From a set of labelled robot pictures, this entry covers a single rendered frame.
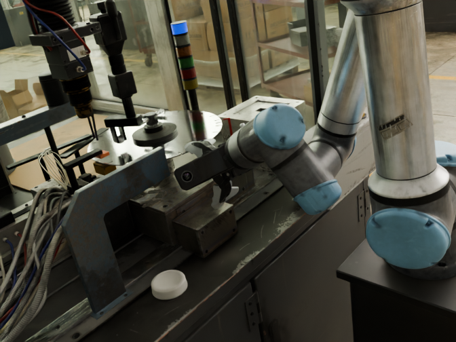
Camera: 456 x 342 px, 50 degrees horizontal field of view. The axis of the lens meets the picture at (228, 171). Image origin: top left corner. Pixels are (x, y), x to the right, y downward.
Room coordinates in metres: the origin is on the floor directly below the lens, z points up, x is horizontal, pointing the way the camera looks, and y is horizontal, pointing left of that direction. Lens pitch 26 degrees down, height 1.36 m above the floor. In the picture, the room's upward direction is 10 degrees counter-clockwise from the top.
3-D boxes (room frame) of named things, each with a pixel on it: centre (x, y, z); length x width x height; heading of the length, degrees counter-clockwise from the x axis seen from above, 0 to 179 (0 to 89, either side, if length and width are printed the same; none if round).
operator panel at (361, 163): (1.10, -0.28, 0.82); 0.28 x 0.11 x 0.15; 134
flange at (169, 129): (1.13, 0.16, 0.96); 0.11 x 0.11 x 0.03
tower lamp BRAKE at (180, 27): (1.41, 0.06, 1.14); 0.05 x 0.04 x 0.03; 44
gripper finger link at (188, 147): (0.97, 0.04, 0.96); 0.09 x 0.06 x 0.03; 32
